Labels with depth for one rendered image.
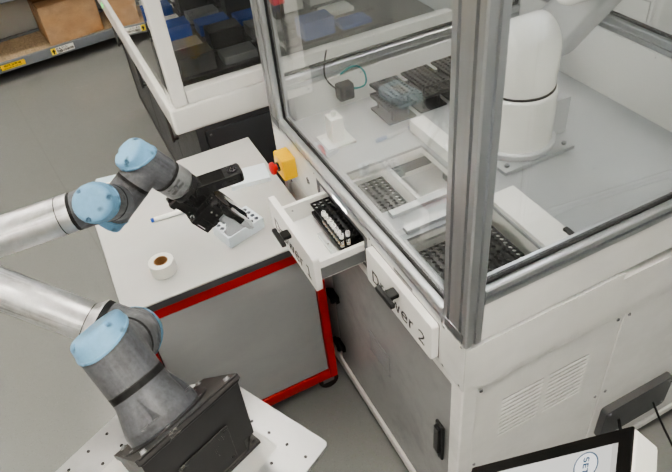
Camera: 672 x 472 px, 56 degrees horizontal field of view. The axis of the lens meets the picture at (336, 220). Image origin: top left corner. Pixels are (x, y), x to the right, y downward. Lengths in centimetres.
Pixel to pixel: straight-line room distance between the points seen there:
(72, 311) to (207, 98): 110
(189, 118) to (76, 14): 295
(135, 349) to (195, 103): 120
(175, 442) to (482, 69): 81
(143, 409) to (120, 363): 9
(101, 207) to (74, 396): 154
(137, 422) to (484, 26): 89
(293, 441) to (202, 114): 127
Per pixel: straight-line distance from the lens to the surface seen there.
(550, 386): 169
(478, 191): 102
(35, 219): 128
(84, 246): 329
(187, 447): 126
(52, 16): 512
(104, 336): 124
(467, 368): 135
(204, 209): 144
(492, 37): 89
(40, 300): 143
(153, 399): 124
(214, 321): 189
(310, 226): 174
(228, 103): 231
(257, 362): 209
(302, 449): 140
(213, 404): 123
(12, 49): 532
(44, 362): 285
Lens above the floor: 197
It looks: 40 degrees down
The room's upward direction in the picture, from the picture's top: 7 degrees counter-clockwise
